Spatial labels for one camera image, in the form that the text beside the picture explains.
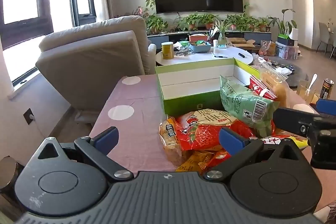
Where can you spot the green and black box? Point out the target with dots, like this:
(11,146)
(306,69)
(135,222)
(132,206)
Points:
(287,40)

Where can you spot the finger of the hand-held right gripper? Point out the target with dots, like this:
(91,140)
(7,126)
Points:
(288,120)
(326,106)

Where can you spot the clear bread bag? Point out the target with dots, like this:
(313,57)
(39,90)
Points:
(274,79)

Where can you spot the potted green plant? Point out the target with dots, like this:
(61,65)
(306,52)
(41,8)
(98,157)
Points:
(156,23)
(263,24)
(237,22)
(191,20)
(208,19)
(252,22)

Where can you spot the green snack packet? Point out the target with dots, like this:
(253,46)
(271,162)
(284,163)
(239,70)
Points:
(241,102)

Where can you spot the green cardboard box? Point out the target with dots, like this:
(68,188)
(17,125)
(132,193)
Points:
(189,104)

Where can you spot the orange small snack packet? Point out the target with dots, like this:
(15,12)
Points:
(193,161)

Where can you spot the red round cracker packet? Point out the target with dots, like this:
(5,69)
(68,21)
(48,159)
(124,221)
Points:
(204,132)

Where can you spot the dark round table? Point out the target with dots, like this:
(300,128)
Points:
(295,77)

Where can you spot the glass jar with spoon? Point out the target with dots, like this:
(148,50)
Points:
(307,92)

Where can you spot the black marker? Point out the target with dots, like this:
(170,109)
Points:
(241,55)

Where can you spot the dark drink can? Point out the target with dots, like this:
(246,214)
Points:
(326,89)

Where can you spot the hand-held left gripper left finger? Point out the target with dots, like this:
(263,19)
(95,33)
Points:
(105,139)

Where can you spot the yellow can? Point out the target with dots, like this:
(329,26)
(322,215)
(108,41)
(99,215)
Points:
(167,50)

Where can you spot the wall socket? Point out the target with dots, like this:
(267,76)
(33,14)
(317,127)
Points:
(29,116)

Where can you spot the glass vase with plant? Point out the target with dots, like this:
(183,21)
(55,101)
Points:
(222,35)

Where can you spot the clear storage bin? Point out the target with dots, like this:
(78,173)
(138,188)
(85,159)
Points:
(287,52)

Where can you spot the grey dining chair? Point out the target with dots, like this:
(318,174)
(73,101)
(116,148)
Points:
(324,35)

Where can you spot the red striped snack packet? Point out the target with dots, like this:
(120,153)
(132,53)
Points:
(262,88)

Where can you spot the blue basket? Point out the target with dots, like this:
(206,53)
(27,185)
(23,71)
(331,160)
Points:
(200,48)

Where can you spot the tall plant in white pot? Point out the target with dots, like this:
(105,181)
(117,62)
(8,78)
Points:
(288,27)

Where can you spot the dark television cabinet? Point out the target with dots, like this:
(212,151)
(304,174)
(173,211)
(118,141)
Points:
(170,39)

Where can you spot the red orange snack packet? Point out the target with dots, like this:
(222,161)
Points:
(219,157)

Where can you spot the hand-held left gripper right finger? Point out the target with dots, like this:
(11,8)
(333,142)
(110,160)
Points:
(231,138)

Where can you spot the round wooden stool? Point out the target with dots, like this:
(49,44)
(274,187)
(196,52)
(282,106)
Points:
(9,171)

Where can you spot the white round coffee table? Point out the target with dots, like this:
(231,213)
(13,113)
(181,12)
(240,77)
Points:
(199,57)

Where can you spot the beige armchair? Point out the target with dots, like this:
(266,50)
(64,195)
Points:
(89,64)

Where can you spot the clear yellow snack bag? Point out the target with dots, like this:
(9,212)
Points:
(169,134)

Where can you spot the black pen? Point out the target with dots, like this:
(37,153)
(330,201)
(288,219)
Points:
(220,56)

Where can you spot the red tissue box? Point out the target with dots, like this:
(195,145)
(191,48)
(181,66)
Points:
(198,38)

